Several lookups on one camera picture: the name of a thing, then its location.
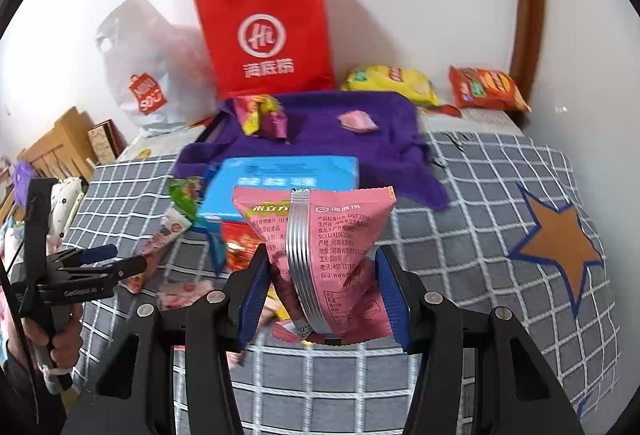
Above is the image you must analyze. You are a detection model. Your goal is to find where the pink white biscuit packet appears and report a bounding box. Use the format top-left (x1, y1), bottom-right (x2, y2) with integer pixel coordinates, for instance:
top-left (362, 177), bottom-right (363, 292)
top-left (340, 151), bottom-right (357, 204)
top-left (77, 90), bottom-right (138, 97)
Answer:
top-left (157, 280), bottom-right (214, 311)

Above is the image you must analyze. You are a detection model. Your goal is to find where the white strawberry snack packet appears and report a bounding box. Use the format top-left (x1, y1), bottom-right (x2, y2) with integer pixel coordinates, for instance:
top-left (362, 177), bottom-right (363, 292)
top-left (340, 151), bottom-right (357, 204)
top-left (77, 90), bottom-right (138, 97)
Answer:
top-left (125, 208), bottom-right (192, 294)

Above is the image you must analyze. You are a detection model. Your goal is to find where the green snack packet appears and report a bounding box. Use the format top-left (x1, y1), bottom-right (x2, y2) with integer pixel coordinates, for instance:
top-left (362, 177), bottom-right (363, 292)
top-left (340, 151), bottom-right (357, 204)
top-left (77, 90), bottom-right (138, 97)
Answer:
top-left (167, 176), bottom-right (202, 221)

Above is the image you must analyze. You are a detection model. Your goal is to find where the red snack packet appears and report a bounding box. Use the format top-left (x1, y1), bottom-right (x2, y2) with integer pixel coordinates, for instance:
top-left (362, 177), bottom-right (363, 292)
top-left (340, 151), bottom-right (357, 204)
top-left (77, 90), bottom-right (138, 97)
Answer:
top-left (221, 221), bottom-right (262, 271)

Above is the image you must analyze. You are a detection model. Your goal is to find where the pink triangular snack packet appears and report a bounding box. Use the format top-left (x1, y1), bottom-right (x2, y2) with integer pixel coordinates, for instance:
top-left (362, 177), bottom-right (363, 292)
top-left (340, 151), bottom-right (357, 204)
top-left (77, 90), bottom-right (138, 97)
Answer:
top-left (232, 186), bottom-right (396, 345)

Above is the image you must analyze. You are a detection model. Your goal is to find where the yellow crispy snack packet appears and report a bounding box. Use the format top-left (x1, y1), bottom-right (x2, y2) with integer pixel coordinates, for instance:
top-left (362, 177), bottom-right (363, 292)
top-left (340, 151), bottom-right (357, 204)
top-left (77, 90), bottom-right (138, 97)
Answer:
top-left (260, 285), bottom-right (290, 322)

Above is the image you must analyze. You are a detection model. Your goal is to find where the small pink snack packet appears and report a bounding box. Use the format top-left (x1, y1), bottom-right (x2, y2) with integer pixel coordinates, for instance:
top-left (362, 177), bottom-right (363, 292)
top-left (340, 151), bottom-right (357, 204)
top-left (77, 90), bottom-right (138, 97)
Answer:
top-left (337, 110), bottom-right (378, 134)

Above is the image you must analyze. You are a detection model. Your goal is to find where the left human hand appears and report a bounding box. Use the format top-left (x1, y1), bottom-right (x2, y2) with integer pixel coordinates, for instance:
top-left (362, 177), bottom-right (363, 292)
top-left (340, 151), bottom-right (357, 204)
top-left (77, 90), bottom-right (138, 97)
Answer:
top-left (1, 296), bottom-right (84, 401)

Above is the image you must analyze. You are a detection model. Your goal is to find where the wooden chair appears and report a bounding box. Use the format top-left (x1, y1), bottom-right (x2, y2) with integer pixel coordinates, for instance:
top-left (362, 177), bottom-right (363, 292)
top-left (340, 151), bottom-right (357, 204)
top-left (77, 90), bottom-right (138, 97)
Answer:
top-left (17, 107), bottom-right (96, 183)

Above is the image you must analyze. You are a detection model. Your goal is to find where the brown framed picture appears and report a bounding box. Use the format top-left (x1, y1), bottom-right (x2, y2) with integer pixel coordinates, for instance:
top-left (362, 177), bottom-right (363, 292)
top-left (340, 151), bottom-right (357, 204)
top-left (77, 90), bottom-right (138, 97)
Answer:
top-left (87, 120), bottom-right (126, 166)

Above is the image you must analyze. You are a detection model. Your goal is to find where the blue tissue pack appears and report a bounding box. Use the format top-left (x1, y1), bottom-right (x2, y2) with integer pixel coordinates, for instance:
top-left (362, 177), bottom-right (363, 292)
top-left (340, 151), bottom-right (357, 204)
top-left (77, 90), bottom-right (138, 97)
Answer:
top-left (196, 156), bottom-right (359, 223)

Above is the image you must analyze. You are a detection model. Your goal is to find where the white plastic Miniso bag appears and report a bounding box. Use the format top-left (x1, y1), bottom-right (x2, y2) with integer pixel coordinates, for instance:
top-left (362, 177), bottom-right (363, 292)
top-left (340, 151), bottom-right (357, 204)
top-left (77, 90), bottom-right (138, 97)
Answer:
top-left (96, 0), bottom-right (217, 136)

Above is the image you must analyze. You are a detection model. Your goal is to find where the purple towel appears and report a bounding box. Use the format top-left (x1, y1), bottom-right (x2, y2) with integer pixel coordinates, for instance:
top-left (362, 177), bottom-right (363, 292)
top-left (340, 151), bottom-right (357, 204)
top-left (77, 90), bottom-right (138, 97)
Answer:
top-left (174, 91), bottom-right (450, 211)

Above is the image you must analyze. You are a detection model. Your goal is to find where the orange chips bag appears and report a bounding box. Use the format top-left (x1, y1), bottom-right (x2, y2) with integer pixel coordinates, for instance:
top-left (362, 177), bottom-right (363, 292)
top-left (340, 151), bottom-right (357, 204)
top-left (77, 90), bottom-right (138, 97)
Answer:
top-left (448, 66), bottom-right (532, 112)

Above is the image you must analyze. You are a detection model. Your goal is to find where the red paper shopping bag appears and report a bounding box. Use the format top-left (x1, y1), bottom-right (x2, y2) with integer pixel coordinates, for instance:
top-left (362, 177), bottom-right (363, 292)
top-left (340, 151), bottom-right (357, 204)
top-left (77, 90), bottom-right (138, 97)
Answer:
top-left (194, 0), bottom-right (336, 99)

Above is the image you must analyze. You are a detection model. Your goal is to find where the yellow chips bag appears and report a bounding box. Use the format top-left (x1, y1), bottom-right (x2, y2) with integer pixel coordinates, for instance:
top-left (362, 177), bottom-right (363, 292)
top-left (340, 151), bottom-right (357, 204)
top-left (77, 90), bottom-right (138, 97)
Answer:
top-left (341, 65), bottom-right (440, 107)

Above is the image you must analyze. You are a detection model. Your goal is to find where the brown wooden door frame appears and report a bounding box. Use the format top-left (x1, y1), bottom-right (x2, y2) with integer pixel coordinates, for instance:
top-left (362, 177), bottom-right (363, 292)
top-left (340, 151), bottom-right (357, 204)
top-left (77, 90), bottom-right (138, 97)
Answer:
top-left (510, 0), bottom-right (546, 99)

